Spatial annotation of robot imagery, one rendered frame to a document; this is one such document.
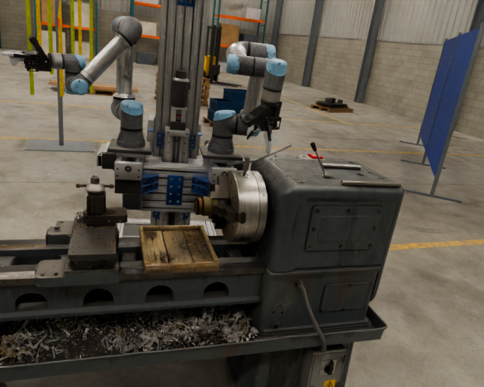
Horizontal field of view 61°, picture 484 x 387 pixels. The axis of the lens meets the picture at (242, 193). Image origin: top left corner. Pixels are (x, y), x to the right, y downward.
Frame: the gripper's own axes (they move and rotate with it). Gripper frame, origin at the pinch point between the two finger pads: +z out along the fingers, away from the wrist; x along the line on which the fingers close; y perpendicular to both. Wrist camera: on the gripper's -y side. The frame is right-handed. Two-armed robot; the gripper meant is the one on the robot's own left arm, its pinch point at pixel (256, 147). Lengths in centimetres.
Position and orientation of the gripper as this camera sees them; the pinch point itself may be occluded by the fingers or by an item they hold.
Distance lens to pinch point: 171.1
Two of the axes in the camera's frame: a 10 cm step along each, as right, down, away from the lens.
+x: -5.9, -4.9, 6.5
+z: -1.7, 8.5, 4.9
